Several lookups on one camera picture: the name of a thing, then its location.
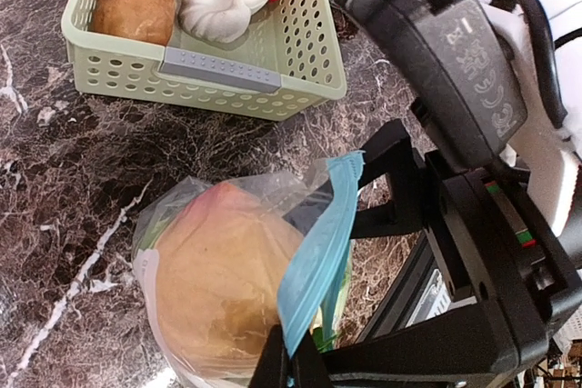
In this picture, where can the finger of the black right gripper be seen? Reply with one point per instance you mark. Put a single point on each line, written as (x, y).
(389, 153)

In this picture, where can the black table edge rail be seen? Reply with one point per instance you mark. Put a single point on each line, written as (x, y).
(401, 299)

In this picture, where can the pale green perforated basket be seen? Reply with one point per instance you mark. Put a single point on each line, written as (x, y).
(287, 60)

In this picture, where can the yellow peach toy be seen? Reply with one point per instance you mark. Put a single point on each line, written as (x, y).
(220, 264)

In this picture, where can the brown potato toy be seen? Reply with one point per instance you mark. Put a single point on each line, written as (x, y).
(148, 21)

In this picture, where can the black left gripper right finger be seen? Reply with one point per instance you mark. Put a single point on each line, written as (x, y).
(308, 368)

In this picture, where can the clear zip bag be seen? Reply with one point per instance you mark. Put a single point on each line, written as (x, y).
(312, 294)

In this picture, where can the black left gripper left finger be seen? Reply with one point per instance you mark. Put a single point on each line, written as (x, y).
(272, 370)

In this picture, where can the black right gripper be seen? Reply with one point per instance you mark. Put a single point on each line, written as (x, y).
(490, 242)

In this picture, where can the white garlic toy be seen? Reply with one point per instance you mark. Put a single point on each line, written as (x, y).
(217, 21)

